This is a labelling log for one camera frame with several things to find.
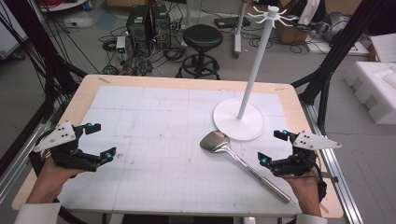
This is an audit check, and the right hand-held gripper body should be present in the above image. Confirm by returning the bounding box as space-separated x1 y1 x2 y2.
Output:
270 130 343 179

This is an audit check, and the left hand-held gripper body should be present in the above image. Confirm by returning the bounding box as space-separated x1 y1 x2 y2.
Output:
29 120 98 177

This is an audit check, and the steel spatula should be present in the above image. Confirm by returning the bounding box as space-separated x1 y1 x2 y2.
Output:
199 130 297 208

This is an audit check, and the white utensil rack stand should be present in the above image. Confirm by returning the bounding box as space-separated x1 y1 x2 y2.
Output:
212 5 301 142

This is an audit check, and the person's right hand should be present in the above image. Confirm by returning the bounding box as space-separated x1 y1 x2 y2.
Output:
284 173 322 203

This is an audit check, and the person's left hand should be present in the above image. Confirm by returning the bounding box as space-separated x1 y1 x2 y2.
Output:
36 157 86 195

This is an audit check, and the white grid mat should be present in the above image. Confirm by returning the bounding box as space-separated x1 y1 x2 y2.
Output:
57 85 304 218

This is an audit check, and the small grey power box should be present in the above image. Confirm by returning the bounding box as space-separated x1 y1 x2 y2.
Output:
115 35 127 54

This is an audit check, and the white foam packaging block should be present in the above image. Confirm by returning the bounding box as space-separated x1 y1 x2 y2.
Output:
343 61 396 126

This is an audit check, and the brown cardboard box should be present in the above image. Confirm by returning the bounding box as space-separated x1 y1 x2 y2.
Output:
275 13 310 45

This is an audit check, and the black computer tower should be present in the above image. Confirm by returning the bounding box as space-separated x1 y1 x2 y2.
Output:
125 5 151 53
150 3 172 50

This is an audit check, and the white pole stand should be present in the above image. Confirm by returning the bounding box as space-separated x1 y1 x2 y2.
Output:
233 0 250 60

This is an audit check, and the flat black device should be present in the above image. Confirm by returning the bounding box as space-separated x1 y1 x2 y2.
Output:
214 15 252 30

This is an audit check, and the black round stool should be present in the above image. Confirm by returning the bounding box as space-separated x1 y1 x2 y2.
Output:
175 23 224 80

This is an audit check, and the white foam box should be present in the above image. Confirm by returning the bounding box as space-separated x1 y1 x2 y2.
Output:
369 33 396 63

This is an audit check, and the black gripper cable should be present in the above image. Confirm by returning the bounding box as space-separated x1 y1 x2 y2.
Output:
311 161 329 203

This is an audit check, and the aluminium rail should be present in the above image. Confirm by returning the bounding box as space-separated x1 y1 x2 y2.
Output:
301 102 364 224
0 120 50 203

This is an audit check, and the tangle of black cables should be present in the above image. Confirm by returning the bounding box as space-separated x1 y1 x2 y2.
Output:
98 27 188 77

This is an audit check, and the black metal frame stand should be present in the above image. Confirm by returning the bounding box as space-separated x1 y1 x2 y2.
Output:
290 0 387 135
0 0 89 175

